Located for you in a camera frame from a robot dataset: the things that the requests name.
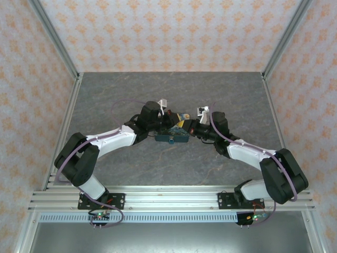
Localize teal box with painting print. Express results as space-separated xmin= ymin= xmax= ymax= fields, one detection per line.
xmin=154 ymin=112 xmax=191 ymax=144

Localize grey metal panel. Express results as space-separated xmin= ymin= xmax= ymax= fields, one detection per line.
xmin=28 ymin=222 xmax=314 ymax=253

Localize aluminium side frame rail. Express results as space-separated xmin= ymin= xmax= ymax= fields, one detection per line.
xmin=261 ymin=74 xmax=293 ymax=151
xmin=45 ymin=75 xmax=84 ymax=191

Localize aluminium front frame rail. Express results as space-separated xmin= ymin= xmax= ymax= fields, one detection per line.
xmin=27 ymin=185 xmax=316 ymax=212

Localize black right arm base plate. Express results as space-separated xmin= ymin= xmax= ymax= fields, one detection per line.
xmin=217 ymin=192 xmax=265 ymax=210

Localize grey slotted cable duct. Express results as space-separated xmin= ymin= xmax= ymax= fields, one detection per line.
xmin=38 ymin=213 xmax=239 ymax=223

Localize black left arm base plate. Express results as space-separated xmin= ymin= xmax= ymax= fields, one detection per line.
xmin=77 ymin=192 xmax=126 ymax=210

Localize aluminium frame post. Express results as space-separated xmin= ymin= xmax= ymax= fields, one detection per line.
xmin=27 ymin=0 xmax=81 ymax=80
xmin=261 ymin=0 xmax=314 ymax=79

